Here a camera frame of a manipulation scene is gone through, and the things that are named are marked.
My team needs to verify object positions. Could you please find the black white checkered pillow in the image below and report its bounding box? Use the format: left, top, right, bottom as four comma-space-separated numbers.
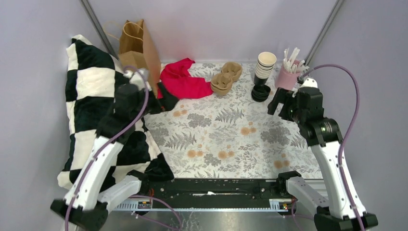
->
57, 35, 174, 190

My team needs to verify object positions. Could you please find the floral table mat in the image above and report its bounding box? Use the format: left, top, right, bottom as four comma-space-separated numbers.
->
145, 64, 322, 179

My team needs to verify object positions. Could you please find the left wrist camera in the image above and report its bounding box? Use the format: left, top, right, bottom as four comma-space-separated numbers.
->
124, 68, 152, 91

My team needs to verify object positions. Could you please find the red cloth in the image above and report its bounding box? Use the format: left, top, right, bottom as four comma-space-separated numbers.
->
160, 58, 213, 99

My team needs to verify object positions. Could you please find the cardboard cup carrier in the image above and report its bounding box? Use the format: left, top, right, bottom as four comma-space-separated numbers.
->
210, 62, 242, 96

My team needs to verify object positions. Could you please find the pink straw holder cup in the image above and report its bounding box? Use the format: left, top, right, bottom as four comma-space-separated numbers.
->
275, 61, 301, 90

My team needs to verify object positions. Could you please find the brown paper bag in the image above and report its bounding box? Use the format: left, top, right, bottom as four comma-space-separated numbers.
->
102, 19, 161, 96

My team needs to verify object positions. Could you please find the stack of black lids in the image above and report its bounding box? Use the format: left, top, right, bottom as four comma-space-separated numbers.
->
251, 85, 271, 102

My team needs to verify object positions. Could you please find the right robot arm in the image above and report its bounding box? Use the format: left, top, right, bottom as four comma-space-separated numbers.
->
268, 87, 378, 231

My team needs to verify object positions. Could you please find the stack of paper cups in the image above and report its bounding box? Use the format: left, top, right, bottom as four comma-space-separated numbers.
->
254, 51, 277, 86

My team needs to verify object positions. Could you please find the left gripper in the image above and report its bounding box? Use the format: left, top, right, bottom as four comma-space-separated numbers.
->
130, 81, 178, 122

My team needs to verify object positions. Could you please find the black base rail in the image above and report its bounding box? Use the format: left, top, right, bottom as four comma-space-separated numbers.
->
131, 178, 293, 212

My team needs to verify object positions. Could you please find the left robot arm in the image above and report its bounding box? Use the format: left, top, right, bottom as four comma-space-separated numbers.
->
51, 83, 178, 231

